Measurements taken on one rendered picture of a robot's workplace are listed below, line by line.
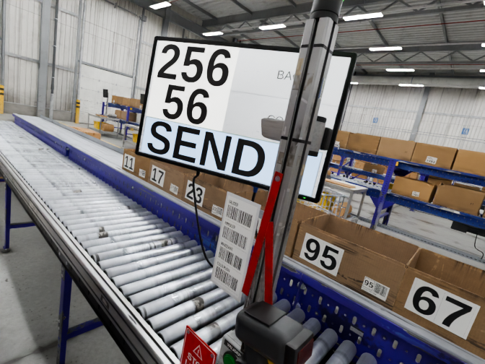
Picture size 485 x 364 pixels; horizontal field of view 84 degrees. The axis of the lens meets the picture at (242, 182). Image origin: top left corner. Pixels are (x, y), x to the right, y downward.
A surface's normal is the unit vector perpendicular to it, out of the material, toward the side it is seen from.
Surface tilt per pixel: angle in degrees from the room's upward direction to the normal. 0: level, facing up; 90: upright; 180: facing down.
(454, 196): 88
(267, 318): 8
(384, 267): 90
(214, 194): 90
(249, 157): 86
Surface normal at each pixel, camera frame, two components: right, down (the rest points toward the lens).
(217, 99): -0.35, 0.04
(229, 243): -0.65, 0.02
